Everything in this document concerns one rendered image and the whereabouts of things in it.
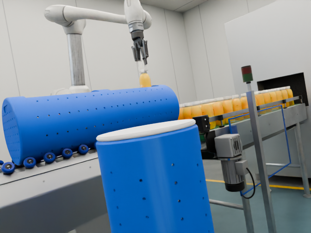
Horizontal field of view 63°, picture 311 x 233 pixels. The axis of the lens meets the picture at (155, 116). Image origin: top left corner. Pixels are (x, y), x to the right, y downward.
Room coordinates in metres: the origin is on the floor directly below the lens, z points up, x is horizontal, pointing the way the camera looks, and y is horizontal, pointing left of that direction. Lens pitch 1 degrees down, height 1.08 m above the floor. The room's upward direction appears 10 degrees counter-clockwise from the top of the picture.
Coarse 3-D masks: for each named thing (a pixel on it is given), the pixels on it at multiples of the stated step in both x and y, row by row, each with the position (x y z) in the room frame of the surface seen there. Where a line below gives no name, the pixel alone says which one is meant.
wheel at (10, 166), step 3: (6, 162) 0.94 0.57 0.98; (9, 162) 0.95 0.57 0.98; (3, 165) 0.93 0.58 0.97; (6, 165) 0.94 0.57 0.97; (9, 165) 0.94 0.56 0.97; (12, 165) 0.95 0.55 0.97; (3, 168) 0.92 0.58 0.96; (6, 168) 0.93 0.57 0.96; (9, 168) 0.93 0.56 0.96; (12, 168) 0.94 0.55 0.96; (3, 171) 0.92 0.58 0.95; (6, 171) 0.92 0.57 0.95; (9, 171) 0.93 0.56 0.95; (12, 171) 0.94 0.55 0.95
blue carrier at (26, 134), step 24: (48, 96) 1.10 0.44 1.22; (72, 96) 1.15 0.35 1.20; (96, 96) 1.21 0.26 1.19; (120, 96) 1.29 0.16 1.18; (144, 96) 1.37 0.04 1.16; (168, 96) 1.48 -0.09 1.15; (24, 120) 0.96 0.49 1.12; (48, 120) 1.02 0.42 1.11; (72, 120) 1.08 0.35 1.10; (96, 120) 1.15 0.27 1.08; (120, 120) 1.24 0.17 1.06; (144, 120) 1.34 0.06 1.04; (168, 120) 1.48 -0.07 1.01; (24, 144) 0.96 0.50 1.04; (48, 144) 1.03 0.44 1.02; (72, 144) 1.11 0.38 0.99
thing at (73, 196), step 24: (24, 168) 1.10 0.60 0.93; (72, 168) 1.08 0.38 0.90; (96, 168) 1.14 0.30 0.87; (0, 192) 0.90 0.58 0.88; (24, 192) 0.94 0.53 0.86; (48, 192) 0.99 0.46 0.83; (72, 192) 1.06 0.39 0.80; (96, 192) 1.14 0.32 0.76; (0, 216) 0.88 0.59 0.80; (24, 216) 0.94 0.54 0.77; (48, 216) 1.01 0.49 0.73; (72, 216) 1.08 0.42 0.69; (96, 216) 1.17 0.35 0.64
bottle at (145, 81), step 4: (144, 72) 1.53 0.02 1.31; (140, 76) 1.54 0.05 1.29; (144, 76) 1.52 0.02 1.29; (148, 76) 1.53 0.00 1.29; (140, 80) 1.53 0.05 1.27; (144, 80) 1.52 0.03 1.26; (148, 80) 1.52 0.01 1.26; (140, 84) 1.54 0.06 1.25; (144, 84) 1.52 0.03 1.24; (148, 84) 1.52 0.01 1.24
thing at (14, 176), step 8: (96, 152) 1.17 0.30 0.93; (64, 160) 1.07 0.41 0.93; (72, 160) 1.09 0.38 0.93; (80, 160) 1.11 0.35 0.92; (32, 168) 0.99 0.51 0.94; (40, 168) 1.01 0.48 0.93; (48, 168) 1.02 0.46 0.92; (56, 168) 1.03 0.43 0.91; (8, 176) 0.93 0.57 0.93; (16, 176) 0.94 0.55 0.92; (24, 176) 0.96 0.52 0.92; (0, 184) 0.90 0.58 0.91
